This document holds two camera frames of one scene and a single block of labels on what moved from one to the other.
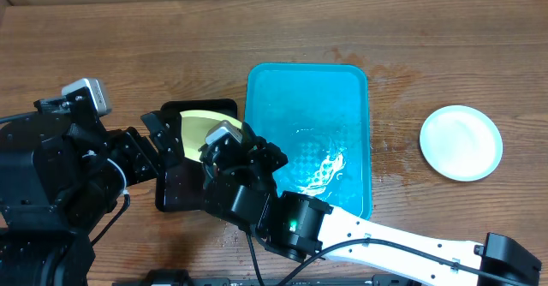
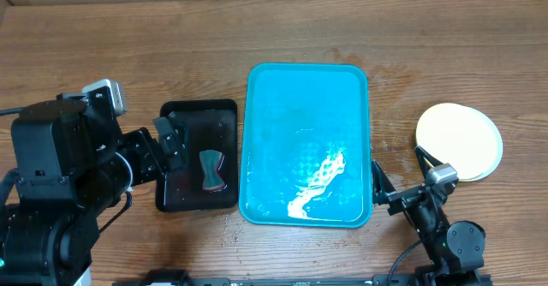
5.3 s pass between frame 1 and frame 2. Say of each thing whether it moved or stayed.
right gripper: moved
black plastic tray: stayed
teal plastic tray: stayed
